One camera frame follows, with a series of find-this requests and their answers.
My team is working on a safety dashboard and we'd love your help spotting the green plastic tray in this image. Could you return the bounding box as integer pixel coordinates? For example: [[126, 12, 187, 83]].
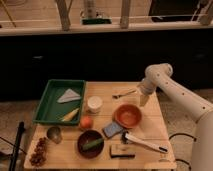
[[33, 79, 86, 125]]

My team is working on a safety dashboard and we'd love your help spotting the orange fruit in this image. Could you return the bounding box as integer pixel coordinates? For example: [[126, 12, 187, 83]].
[[80, 116, 93, 129]]

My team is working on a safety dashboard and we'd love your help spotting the dark brown bowl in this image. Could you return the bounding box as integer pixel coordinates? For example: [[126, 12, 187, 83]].
[[77, 130, 104, 159]]

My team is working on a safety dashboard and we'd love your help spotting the blue sponge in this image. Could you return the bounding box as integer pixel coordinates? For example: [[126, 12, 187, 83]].
[[103, 122, 123, 138]]

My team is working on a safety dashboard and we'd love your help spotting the bunch of brown grapes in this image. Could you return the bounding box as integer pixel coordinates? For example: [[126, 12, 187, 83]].
[[30, 137, 47, 167]]

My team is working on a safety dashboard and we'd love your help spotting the grey folded cloth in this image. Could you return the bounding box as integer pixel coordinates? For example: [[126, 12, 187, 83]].
[[57, 89, 81, 103]]

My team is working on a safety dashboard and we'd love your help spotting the green box on shelf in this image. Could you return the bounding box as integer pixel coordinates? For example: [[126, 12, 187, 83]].
[[82, 18, 112, 25]]

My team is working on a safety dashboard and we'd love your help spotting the brown block eraser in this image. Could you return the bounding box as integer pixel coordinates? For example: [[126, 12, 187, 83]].
[[110, 144, 135, 158]]

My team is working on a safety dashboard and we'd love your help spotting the white handled brush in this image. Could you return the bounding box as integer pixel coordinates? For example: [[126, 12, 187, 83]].
[[122, 132, 168, 153]]

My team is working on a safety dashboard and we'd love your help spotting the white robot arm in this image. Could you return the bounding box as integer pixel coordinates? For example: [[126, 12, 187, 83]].
[[138, 63, 213, 171]]

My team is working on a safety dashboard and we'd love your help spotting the white paper cup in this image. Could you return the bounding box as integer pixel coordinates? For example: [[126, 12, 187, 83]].
[[87, 96, 103, 113]]

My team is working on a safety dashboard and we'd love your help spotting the orange clay bowl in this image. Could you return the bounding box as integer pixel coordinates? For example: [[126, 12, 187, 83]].
[[113, 104, 142, 129]]

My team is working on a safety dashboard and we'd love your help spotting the black pole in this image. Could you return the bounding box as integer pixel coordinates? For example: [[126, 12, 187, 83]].
[[9, 122, 25, 171]]

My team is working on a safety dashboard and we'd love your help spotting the black cable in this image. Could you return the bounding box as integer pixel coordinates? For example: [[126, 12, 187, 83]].
[[168, 132, 198, 171]]

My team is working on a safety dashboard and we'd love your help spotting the green cucumber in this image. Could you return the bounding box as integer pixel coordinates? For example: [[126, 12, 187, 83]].
[[82, 138, 104, 151]]

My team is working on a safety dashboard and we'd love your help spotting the wooden table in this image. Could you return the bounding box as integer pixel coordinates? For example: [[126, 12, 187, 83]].
[[24, 82, 177, 171]]

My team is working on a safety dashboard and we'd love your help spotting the metal cup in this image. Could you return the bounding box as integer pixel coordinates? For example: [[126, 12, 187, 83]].
[[47, 126, 62, 144]]

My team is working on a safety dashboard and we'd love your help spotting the yellow corn cob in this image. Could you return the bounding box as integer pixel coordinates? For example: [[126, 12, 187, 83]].
[[61, 108, 79, 122]]

